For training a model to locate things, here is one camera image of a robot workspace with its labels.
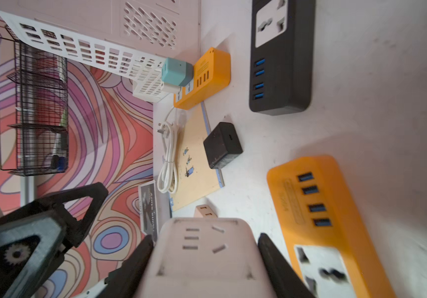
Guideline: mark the pink small plug adapter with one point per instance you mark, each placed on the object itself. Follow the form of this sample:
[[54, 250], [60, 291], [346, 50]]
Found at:
[[204, 211]]

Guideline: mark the black wire basket left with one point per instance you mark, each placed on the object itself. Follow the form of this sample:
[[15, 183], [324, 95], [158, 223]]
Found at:
[[41, 110]]

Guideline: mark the white cube socket adapter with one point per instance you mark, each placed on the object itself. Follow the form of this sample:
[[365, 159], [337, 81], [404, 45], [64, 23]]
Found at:
[[205, 258]]

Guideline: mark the white plug adapter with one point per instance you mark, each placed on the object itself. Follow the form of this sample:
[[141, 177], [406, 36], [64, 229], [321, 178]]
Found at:
[[170, 88]]

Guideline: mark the white plastic file organizer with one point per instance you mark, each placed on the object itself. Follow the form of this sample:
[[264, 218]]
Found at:
[[131, 39]]

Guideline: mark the black charger plug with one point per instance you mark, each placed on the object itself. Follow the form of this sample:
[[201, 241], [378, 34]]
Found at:
[[222, 145]]

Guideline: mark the teal plug adapter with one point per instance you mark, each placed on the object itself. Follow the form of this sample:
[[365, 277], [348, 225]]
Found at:
[[177, 72]]

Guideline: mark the black power strip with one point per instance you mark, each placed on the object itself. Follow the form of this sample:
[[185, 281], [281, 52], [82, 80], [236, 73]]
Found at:
[[281, 67]]

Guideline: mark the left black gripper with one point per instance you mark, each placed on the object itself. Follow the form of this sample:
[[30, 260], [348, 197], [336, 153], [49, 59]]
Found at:
[[30, 247]]

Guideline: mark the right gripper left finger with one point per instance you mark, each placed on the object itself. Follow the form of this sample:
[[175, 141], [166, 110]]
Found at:
[[123, 282]]

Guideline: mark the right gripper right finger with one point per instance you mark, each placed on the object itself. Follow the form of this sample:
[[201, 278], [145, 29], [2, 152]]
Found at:
[[283, 278]]

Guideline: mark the yellow power strip with adapters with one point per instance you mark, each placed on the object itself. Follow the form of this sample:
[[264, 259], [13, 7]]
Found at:
[[212, 73]]

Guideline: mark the black white magazine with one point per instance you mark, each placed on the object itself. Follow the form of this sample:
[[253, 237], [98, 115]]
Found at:
[[155, 209]]

